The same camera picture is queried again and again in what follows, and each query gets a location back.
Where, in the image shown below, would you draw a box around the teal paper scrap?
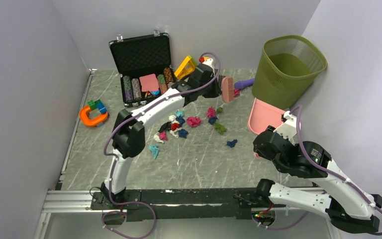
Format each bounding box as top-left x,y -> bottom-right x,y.
149,144 -> 160,159

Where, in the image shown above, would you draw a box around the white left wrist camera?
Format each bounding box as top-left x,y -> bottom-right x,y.
198,56 -> 216,74

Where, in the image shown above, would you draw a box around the purple cylindrical toy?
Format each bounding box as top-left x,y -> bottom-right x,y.
234,78 -> 255,90

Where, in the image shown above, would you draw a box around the large magenta paper scrap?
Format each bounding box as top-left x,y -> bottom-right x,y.
186,117 -> 201,127

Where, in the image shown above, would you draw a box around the magenta paper scrap near bin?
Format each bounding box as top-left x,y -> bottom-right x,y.
234,89 -> 240,97

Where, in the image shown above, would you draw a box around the green blue toy bricks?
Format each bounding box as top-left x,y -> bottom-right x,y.
88,100 -> 107,114

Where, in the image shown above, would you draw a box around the pink dustpan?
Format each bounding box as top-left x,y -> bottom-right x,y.
247,98 -> 285,134

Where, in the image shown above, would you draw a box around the dark blue scrap right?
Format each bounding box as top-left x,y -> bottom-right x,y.
226,139 -> 238,148

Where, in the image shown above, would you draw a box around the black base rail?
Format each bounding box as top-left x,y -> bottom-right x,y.
90,188 -> 270,222

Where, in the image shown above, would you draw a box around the dark blue paper scrap centre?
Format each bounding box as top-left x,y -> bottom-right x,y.
208,116 -> 218,125

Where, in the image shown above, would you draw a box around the black poker chip case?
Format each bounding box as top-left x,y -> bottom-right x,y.
108,30 -> 178,108

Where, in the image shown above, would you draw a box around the orange horseshoe toy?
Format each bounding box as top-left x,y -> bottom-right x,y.
79,106 -> 109,127

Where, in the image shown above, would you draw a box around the white paper scrap left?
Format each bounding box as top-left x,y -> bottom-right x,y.
153,134 -> 164,144

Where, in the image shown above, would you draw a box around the light blue paper scrap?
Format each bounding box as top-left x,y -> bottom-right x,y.
175,110 -> 184,118

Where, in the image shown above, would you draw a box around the red paper scrap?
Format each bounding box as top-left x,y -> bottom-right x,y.
171,122 -> 181,131

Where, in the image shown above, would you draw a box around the small green paper scrap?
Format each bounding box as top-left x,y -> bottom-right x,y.
216,107 -> 223,114

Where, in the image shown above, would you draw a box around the small pink paper scrap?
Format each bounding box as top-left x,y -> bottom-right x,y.
159,131 -> 168,141

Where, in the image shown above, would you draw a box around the green mesh waste bin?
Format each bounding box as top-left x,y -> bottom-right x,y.
252,35 -> 328,110

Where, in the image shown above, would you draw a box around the black paper scrap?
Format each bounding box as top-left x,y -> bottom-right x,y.
158,121 -> 172,133

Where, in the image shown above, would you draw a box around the dark blue scrap left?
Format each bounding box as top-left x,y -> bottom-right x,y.
176,116 -> 186,127

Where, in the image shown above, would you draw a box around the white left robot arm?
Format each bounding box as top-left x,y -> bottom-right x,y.
101,63 -> 219,209

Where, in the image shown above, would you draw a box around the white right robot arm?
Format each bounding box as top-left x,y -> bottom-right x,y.
253,127 -> 382,235

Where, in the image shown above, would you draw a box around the dark blue scrap by dustpan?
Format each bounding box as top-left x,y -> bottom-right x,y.
178,128 -> 189,138

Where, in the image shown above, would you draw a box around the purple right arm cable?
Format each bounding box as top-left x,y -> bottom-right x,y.
252,105 -> 382,237

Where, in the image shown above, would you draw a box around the yellow triangular toy block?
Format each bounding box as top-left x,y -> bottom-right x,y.
174,55 -> 196,80

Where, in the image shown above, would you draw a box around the pink hand brush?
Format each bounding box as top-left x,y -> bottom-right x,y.
220,77 -> 235,103

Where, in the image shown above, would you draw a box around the white paper scrap lower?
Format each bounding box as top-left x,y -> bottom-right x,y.
169,128 -> 180,138

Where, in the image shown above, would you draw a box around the magenta paper scrap centre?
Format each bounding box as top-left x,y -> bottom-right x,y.
206,107 -> 216,118

